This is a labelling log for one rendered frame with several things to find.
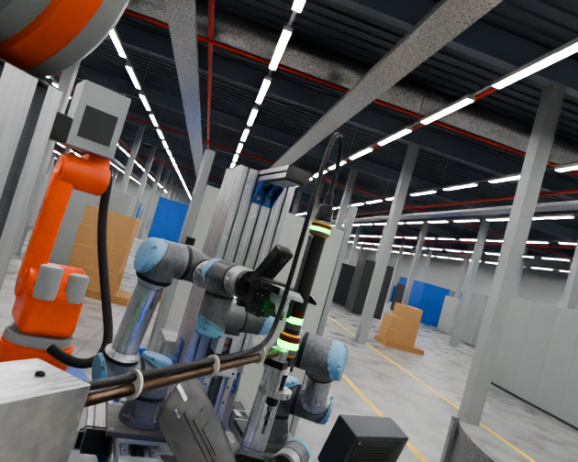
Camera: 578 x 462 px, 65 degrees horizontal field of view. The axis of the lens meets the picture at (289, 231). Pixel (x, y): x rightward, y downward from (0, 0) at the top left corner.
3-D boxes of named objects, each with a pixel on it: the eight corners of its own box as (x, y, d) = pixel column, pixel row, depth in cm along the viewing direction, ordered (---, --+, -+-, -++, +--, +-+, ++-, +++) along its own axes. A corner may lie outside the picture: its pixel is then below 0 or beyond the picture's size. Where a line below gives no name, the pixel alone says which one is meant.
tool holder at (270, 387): (279, 405, 87) (293, 355, 88) (248, 391, 90) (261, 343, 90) (295, 396, 96) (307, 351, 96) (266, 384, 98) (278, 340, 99)
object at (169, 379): (55, 418, 41) (60, 403, 41) (45, 412, 42) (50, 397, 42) (281, 357, 90) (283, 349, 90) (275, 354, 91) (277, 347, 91)
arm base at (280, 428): (245, 423, 181) (251, 399, 182) (278, 427, 187) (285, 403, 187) (256, 442, 167) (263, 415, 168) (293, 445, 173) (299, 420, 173)
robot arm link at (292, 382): (263, 400, 184) (272, 368, 185) (295, 411, 182) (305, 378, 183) (257, 409, 173) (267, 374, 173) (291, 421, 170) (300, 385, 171)
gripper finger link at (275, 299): (297, 324, 91) (273, 312, 99) (305, 295, 91) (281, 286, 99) (284, 322, 89) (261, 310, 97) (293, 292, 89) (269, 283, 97)
